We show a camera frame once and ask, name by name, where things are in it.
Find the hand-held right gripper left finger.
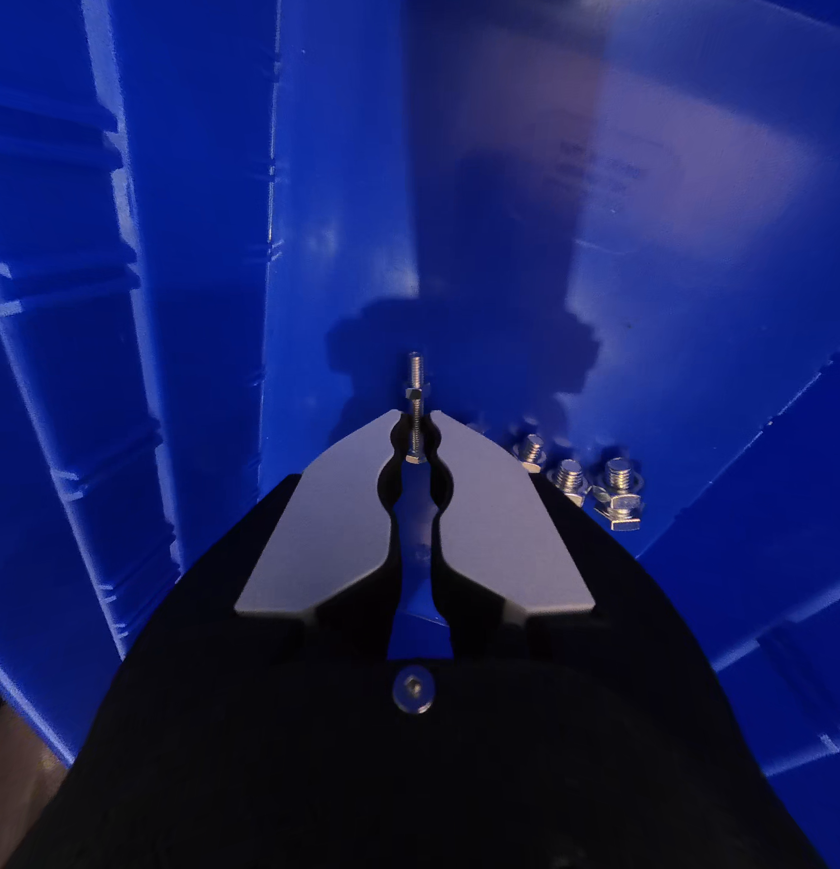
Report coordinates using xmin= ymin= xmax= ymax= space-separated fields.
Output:
xmin=234 ymin=409 xmax=404 ymax=663

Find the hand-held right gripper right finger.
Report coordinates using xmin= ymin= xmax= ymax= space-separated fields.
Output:
xmin=427 ymin=409 xmax=595 ymax=663

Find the thin long bolt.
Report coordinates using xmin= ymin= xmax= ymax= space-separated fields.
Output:
xmin=402 ymin=352 xmax=429 ymax=466

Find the blue plastic bin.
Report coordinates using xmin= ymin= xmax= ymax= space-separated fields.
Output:
xmin=0 ymin=0 xmax=840 ymax=869

